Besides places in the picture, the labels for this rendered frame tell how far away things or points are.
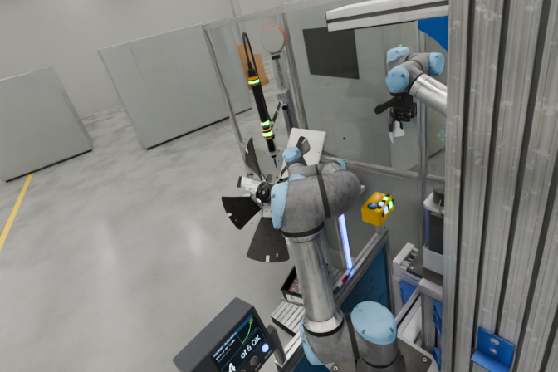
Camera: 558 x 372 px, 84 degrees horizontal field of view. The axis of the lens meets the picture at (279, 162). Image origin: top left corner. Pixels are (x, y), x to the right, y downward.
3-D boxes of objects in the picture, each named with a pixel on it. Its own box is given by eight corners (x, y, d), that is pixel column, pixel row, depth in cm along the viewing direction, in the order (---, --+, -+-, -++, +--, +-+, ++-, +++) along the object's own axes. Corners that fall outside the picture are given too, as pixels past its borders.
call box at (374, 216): (376, 206, 173) (375, 190, 168) (394, 211, 166) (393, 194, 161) (362, 222, 164) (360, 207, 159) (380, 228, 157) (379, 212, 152)
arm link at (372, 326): (405, 362, 86) (403, 332, 79) (356, 369, 87) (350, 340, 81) (390, 322, 96) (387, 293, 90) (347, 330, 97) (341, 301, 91)
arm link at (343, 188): (369, 168, 74) (340, 152, 122) (323, 178, 75) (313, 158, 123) (378, 215, 75) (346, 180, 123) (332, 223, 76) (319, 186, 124)
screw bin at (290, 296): (301, 266, 168) (298, 256, 165) (330, 272, 160) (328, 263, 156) (282, 299, 152) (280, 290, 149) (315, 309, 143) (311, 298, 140)
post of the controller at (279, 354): (281, 354, 123) (269, 323, 114) (286, 359, 121) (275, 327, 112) (276, 361, 121) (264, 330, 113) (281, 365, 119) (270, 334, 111)
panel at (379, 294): (389, 317, 204) (382, 242, 174) (389, 317, 204) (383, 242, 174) (315, 442, 156) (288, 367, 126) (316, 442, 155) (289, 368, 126)
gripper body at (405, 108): (409, 124, 119) (408, 93, 114) (388, 122, 125) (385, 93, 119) (417, 116, 123) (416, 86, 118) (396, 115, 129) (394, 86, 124)
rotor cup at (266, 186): (266, 204, 177) (249, 202, 168) (272, 179, 178) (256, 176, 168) (284, 211, 168) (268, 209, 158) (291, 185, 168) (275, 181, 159)
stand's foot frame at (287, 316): (320, 266, 270) (319, 260, 266) (369, 290, 239) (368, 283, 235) (272, 322, 233) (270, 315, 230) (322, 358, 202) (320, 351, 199)
